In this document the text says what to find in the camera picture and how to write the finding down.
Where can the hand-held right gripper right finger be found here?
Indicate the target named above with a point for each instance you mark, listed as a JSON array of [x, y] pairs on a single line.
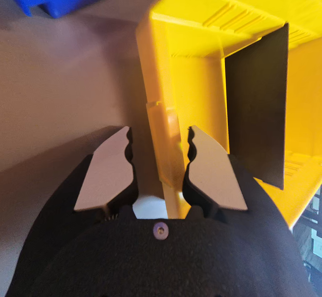
[[213, 176]]

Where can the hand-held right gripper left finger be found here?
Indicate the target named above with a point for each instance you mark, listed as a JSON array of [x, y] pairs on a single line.
[[105, 176]]

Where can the yellow plastic bin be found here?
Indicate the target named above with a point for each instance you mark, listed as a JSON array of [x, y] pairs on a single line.
[[196, 88]]

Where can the black bin divider panel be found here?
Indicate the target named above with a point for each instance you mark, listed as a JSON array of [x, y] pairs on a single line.
[[256, 106]]

